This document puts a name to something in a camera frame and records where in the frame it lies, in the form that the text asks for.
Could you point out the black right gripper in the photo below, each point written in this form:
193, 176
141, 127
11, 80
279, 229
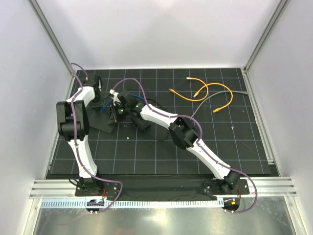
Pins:
112, 111

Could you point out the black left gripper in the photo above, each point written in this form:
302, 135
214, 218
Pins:
98, 105

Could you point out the black network switch box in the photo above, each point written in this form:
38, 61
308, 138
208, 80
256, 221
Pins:
99, 121

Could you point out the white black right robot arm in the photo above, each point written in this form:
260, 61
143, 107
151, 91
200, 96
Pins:
185, 132

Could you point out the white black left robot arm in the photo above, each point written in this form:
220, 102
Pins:
73, 125

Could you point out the black power adapter brick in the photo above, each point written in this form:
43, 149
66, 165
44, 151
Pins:
143, 125

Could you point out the black grid cutting mat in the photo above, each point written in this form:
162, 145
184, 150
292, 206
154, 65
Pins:
216, 98

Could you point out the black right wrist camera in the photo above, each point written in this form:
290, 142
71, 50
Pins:
122, 97

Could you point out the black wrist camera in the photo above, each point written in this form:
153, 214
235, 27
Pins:
122, 97
93, 80

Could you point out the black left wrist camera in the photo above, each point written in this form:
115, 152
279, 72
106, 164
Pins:
93, 80

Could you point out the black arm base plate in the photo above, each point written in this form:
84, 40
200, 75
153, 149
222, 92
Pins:
177, 187

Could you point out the aluminium front frame rail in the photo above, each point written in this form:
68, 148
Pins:
266, 187

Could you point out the white slotted cable duct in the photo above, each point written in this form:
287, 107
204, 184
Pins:
98, 204

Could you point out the left aluminium corner post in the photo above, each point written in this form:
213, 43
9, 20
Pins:
50, 33

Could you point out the aluminium corner post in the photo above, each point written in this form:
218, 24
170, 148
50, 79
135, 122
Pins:
279, 9
50, 33

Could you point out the right aluminium corner post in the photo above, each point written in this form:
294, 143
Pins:
279, 9

